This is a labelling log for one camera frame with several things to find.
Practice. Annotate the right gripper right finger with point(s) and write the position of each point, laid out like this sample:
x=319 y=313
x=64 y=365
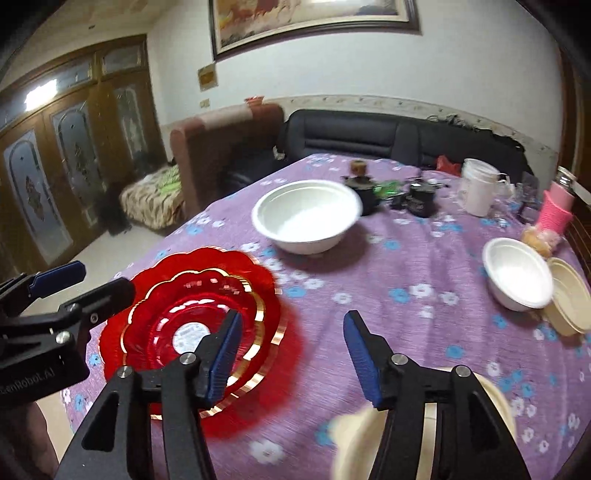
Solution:
x=373 y=358

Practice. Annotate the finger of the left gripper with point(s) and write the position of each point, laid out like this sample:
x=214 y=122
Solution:
x=50 y=279
x=87 y=310

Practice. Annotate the large red scalloped plate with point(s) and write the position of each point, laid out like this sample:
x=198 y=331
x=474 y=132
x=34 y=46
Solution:
x=231 y=261

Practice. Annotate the cream plastic bowl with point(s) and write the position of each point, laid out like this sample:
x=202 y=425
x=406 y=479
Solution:
x=428 y=423
x=569 y=309

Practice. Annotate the white foam bowl large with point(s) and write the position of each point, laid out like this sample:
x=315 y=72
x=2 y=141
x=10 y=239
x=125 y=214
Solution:
x=518 y=277

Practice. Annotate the small red scalloped plate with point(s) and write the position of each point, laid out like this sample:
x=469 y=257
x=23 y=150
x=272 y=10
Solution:
x=176 y=314

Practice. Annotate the patterned bed cushion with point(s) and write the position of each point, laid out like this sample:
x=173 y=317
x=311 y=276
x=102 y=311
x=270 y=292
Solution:
x=155 y=201

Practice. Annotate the wooden glass door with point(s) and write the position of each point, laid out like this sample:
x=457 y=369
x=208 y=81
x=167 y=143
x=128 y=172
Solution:
x=75 y=131

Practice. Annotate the purple floral tablecloth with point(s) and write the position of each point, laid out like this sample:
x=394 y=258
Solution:
x=419 y=283

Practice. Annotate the brown armchair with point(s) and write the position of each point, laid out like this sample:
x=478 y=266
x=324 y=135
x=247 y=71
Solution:
x=203 y=146

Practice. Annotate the bagged pastry snack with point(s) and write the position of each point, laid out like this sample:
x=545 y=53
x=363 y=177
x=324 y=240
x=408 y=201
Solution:
x=544 y=241

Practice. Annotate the pink knit-sleeved thermos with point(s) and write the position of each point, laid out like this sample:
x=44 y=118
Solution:
x=556 y=211

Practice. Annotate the black jar with label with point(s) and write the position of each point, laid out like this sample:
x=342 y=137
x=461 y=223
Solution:
x=421 y=199

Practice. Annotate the black pot with cork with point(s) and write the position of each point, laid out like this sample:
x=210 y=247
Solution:
x=360 y=181

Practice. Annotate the white plastic jar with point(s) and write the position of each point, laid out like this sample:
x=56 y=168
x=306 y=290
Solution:
x=481 y=184

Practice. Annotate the green candy wrapper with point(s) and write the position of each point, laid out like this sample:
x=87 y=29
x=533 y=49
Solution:
x=388 y=189

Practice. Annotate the black leather sofa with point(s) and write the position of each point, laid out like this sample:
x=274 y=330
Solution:
x=410 y=141

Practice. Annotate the red plastic bag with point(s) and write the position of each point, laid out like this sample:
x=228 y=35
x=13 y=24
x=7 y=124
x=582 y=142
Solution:
x=443 y=164

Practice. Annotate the framed horse painting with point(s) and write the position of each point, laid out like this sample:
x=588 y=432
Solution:
x=241 y=25

